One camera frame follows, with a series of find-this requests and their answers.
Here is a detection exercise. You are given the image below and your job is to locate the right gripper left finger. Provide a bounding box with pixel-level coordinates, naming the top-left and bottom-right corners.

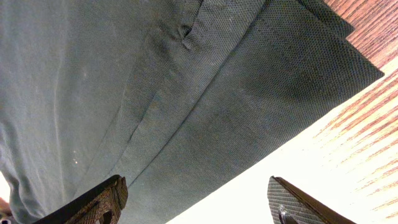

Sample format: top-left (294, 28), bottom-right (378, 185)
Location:
top-left (34, 175), bottom-right (128, 224)

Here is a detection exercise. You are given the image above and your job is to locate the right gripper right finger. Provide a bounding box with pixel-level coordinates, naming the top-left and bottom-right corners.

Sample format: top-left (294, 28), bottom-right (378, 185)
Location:
top-left (267, 176), bottom-right (354, 224)

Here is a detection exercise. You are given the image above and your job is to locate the black polo shirt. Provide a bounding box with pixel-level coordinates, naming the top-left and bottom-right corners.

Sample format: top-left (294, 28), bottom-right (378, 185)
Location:
top-left (1, 0), bottom-right (382, 223)

